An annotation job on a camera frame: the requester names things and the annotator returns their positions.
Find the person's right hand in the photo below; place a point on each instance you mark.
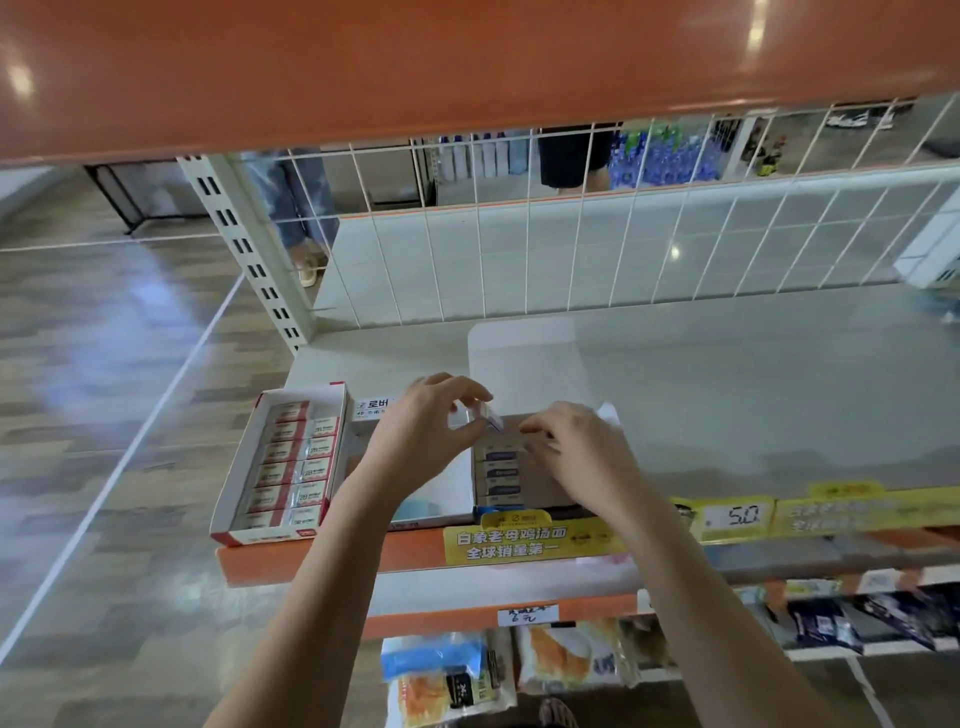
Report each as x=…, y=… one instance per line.
x=593, y=458

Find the person's left hand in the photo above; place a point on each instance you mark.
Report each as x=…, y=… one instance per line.
x=413, y=435

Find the box of pink-blue erasers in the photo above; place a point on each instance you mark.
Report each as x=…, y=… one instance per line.
x=443, y=503

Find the grey white small box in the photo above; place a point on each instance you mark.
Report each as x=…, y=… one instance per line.
x=489, y=414

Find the blue white eraser box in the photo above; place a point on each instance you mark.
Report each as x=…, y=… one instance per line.
x=518, y=360

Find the red eraser display box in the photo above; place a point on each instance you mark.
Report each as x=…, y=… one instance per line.
x=285, y=465

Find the person's right forearm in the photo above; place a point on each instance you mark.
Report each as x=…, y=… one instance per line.
x=720, y=630

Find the person's left forearm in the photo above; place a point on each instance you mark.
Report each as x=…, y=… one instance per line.
x=300, y=615

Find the snack packets on lower shelf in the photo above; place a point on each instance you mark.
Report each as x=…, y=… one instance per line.
x=533, y=540

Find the white orange metal shelf unit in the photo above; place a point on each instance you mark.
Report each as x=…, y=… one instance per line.
x=750, y=360

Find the person's right foot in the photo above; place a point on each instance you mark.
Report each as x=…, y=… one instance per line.
x=557, y=714

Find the blue orange snack packet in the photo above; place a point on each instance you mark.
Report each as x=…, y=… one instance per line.
x=443, y=678

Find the yellow price label strip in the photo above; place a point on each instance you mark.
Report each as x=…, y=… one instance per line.
x=840, y=513

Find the row of blue bottles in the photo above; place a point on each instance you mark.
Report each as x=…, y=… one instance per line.
x=660, y=155

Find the row of dark snack packets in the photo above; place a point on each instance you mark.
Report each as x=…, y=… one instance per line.
x=878, y=618

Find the black metal rack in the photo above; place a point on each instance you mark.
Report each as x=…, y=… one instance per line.
x=143, y=195

